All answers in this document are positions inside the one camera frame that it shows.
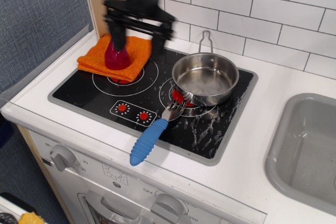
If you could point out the grey toy sink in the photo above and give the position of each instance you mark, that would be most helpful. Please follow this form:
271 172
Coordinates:
301 161

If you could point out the blue handled fork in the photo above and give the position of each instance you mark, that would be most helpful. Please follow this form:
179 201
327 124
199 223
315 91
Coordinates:
146 142

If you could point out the red toy bell pepper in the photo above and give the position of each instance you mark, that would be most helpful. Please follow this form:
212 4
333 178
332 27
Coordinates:
116 59

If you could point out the red stove button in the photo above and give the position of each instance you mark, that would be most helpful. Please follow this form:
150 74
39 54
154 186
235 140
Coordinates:
122 108
143 116

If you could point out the orange folded towel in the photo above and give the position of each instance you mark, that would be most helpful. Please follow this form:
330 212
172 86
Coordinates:
139 51

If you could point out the right grey oven knob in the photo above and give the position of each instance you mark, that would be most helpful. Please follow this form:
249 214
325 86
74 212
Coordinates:
168 208

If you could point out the left red stove button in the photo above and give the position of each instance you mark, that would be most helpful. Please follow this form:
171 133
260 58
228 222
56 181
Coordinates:
122 108

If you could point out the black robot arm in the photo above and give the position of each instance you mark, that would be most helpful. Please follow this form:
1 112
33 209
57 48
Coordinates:
144 16

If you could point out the left grey oven knob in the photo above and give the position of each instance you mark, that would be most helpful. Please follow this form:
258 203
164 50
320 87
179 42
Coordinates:
62 157

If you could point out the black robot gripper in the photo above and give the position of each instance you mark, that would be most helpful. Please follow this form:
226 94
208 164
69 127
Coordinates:
144 16

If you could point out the yellow black object bottom left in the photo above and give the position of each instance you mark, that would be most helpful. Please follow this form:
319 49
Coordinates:
26 218

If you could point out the stainless steel pan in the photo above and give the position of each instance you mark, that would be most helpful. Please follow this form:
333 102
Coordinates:
205 78

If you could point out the black toy stove top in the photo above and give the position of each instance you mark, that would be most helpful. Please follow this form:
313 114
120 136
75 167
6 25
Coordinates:
200 133

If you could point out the right red stove button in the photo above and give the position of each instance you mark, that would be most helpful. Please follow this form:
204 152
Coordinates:
143 116

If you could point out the grey oven knob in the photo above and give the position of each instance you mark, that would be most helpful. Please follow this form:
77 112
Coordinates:
168 208
62 157

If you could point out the grey oven door handle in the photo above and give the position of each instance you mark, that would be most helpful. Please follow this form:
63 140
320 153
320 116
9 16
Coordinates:
111 210

